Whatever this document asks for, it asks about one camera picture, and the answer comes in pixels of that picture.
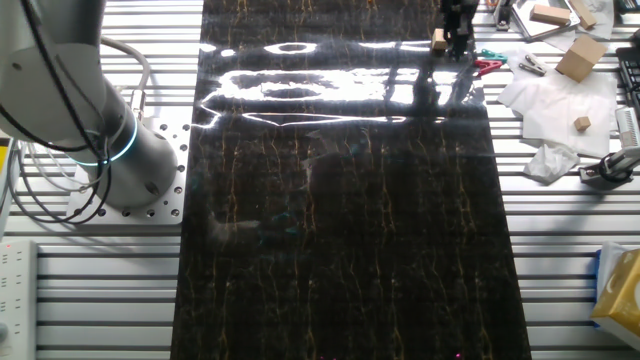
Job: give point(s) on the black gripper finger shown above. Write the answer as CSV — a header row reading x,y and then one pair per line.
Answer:
x,y
452,40
465,42

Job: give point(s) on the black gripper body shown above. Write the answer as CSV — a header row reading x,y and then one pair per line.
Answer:
x,y
457,12

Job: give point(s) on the small wooden cube block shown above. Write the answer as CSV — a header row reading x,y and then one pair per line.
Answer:
x,y
438,40

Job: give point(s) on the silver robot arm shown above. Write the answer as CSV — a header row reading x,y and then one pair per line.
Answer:
x,y
125,165

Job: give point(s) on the rectangular wooden block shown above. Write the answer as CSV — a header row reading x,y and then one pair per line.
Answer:
x,y
550,15

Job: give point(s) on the large wooden block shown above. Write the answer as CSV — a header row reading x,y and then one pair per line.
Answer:
x,y
580,57

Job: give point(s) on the long wooden block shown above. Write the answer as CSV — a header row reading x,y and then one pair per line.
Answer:
x,y
582,12

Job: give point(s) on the red clothespin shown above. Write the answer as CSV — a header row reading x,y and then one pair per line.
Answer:
x,y
487,66

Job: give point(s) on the silver metal tray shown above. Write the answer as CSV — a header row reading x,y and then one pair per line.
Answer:
x,y
522,25

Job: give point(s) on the grey clothespin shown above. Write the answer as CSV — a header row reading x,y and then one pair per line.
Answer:
x,y
532,65

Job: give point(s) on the white paper sheets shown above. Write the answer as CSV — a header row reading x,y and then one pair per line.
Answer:
x,y
560,100

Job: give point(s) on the white printed paper sheet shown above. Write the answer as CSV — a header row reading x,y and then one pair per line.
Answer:
x,y
602,20

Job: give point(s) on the tiny wooden cube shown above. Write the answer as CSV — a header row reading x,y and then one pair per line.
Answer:
x,y
582,123

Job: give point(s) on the crumpled white tissue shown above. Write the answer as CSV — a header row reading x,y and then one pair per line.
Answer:
x,y
550,162

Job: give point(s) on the black keyboard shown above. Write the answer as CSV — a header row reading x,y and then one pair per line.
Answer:
x,y
630,75

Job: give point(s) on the grey ribbed hub device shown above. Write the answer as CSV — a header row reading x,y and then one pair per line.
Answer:
x,y
629,127

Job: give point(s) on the black marble pattern mat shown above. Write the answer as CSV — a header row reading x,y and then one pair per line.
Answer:
x,y
325,225

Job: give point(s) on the white blue tissue pack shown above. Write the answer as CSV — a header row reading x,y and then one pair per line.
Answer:
x,y
607,260

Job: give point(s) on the yellow tissue box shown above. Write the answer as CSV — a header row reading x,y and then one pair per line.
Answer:
x,y
622,295

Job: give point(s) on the colourful Mondrian pattern mat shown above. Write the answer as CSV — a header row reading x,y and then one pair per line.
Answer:
x,y
3,152

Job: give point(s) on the white power strip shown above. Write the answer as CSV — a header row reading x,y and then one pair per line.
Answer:
x,y
17,300

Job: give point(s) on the black bracket with screws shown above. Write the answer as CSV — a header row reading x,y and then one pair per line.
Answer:
x,y
503,17

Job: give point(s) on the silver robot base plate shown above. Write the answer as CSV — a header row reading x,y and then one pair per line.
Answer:
x,y
172,200

